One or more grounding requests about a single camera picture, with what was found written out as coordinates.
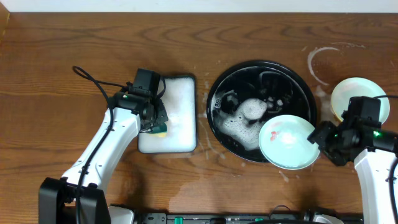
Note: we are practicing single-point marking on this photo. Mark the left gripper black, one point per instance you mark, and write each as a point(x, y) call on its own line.
point(158, 115)

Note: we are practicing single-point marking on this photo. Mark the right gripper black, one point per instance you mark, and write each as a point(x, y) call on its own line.
point(319, 135)

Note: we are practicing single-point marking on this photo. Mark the green yellow sponge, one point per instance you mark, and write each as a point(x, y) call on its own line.
point(159, 130)

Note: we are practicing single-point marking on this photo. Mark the yellow plate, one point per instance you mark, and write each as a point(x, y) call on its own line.
point(334, 115)

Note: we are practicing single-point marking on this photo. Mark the mint green plate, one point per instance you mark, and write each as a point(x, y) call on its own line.
point(352, 87)
point(283, 142)

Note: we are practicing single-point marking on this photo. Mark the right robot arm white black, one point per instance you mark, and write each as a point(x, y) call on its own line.
point(373, 152)

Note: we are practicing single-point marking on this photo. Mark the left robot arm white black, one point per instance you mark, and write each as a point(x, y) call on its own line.
point(79, 195)

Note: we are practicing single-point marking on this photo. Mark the round black tray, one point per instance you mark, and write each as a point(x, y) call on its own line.
point(247, 95)

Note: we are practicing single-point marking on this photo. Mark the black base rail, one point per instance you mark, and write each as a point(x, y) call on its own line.
point(217, 218)

